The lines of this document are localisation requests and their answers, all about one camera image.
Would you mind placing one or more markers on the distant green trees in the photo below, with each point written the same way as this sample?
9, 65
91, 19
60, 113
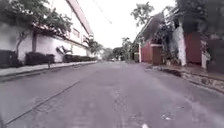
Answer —
113, 52

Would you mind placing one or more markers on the tall thin tree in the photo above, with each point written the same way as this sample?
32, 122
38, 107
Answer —
142, 12

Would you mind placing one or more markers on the palm-like bush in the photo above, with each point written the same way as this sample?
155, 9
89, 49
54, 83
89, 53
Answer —
93, 46

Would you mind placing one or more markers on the white boundary wall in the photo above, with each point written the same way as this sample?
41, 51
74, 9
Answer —
50, 46

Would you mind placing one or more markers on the white building with red eaves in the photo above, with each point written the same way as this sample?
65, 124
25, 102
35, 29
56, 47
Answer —
78, 23

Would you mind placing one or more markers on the robot's own part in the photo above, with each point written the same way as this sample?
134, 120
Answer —
145, 126

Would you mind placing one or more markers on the grey asphalt road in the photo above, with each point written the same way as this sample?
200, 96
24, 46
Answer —
110, 86

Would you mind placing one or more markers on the dark tree over wall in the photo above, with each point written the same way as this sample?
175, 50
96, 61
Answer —
200, 13

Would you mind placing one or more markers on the large leafy tree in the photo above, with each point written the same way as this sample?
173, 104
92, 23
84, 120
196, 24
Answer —
30, 15

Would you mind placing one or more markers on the dark trimmed hedge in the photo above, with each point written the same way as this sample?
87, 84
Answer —
78, 58
7, 58
38, 58

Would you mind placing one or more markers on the red and white gated building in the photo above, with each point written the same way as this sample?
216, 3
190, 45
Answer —
166, 46

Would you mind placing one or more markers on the raised grey pavement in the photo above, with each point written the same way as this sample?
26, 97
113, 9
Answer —
30, 68

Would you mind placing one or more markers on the stone kerb verge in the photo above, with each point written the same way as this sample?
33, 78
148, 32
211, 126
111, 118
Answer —
196, 77

